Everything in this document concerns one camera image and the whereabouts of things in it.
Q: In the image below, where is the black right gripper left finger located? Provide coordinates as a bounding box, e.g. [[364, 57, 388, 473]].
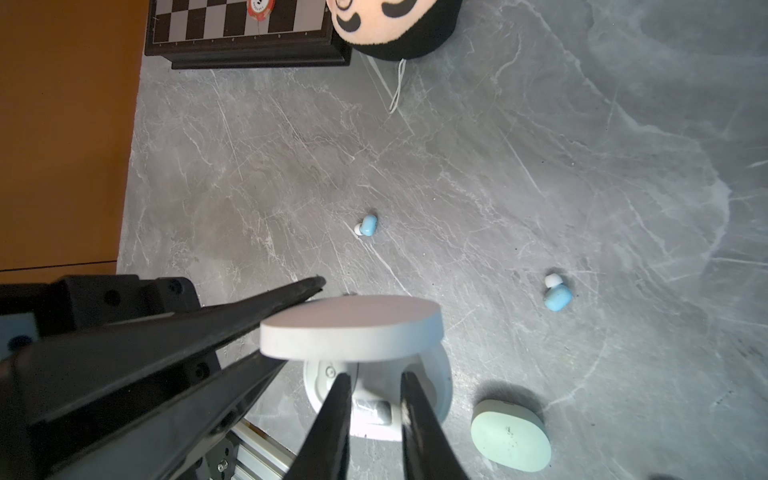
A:
[[283, 374, 352, 480]]

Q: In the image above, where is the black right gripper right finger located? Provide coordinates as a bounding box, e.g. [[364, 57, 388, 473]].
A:
[[400, 371, 469, 480]]

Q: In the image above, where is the black folding chess board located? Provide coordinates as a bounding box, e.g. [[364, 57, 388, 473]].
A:
[[144, 0, 352, 70]]

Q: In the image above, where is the blue white earbud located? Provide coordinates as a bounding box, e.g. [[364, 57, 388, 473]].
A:
[[544, 273, 573, 312], [353, 214, 378, 237]]

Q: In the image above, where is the red white poker chip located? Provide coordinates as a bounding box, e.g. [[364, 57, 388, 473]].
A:
[[247, 0, 275, 21]]

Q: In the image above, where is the pink plush doll head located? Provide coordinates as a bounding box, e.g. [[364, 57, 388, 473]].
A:
[[325, 0, 464, 115]]

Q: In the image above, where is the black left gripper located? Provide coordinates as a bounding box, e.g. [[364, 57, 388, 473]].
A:
[[1, 275, 326, 479]]

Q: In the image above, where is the mint green charging case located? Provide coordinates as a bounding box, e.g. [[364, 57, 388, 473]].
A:
[[470, 400, 552, 473]]

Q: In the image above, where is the white earbud charging case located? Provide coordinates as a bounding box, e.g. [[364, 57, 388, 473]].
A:
[[259, 295, 453, 442]]

